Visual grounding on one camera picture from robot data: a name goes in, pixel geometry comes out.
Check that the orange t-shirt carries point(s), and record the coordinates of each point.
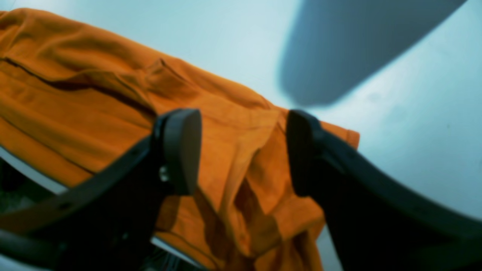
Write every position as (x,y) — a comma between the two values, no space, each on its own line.
(75,98)

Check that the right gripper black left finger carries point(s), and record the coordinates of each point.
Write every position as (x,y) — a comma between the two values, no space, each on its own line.
(107,222)

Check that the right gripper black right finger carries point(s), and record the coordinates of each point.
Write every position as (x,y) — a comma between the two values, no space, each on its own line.
(375,223)

